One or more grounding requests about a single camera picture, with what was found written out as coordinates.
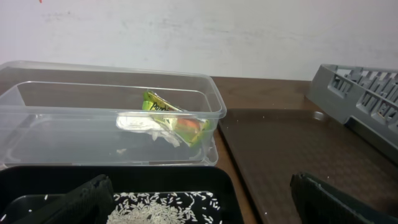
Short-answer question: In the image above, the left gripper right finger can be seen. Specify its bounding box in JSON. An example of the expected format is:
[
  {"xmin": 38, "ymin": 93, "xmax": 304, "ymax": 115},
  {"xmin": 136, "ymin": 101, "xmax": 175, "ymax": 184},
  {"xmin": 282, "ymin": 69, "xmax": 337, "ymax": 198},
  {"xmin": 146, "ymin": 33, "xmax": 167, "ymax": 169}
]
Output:
[{"xmin": 290, "ymin": 172, "xmax": 397, "ymax": 224}]

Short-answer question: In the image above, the grey dishwasher rack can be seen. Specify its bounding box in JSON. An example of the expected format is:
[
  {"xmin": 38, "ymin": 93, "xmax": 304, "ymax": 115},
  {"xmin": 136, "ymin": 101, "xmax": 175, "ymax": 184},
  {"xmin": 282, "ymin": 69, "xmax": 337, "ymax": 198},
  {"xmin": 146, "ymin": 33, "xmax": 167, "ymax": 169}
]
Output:
[{"xmin": 307, "ymin": 64, "xmax": 397, "ymax": 163}]

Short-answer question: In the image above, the crumpled white tissue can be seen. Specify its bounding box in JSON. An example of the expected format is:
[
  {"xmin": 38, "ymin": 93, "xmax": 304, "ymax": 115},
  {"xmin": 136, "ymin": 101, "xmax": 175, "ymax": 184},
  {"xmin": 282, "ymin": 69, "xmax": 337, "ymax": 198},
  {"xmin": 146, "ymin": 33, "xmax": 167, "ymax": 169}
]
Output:
[{"xmin": 116, "ymin": 114, "xmax": 182, "ymax": 147}]

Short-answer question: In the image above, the green yellow snack wrapper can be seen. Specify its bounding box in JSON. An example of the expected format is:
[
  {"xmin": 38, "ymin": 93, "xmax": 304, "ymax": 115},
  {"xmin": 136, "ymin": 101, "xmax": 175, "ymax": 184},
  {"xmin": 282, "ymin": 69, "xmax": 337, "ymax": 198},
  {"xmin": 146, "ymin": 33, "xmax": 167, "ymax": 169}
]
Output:
[{"xmin": 142, "ymin": 90, "xmax": 211, "ymax": 147}]

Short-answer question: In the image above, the pile of rice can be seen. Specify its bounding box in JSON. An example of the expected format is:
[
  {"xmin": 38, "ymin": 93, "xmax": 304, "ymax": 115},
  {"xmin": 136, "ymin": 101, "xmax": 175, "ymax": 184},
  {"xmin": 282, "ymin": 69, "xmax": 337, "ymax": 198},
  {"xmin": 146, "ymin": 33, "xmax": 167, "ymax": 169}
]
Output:
[{"xmin": 107, "ymin": 191, "xmax": 225, "ymax": 224}]

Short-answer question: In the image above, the black waste tray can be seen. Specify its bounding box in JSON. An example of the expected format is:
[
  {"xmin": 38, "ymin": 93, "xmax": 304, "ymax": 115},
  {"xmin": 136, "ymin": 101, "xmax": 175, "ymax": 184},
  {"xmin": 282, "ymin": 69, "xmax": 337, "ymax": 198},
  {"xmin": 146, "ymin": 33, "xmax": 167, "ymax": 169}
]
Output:
[{"xmin": 1, "ymin": 166, "xmax": 243, "ymax": 223}]

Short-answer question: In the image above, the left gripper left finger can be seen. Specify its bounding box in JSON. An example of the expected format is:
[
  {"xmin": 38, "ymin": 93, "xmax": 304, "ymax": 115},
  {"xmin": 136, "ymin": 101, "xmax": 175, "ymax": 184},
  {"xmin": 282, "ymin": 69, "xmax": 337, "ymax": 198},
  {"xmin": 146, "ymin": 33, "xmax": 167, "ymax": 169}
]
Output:
[{"xmin": 15, "ymin": 174, "xmax": 115, "ymax": 224}]

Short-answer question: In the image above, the brown serving tray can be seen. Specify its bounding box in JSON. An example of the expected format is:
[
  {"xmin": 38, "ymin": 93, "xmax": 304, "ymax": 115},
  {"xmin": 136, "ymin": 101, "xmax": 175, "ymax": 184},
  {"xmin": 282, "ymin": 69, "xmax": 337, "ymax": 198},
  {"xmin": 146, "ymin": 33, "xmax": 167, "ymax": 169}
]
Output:
[{"xmin": 219, "ymin": 109, "xmax": 397, "ymax": 223}]

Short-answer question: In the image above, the clear plastic bin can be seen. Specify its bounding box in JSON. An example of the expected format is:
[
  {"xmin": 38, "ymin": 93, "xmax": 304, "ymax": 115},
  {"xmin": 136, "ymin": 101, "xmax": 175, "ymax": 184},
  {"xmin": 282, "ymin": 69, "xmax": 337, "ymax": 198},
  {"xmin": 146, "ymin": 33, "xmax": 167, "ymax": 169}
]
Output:
[{"xmin": 1, "ymin": 61, "xmax": 226, "ymax": 168}]

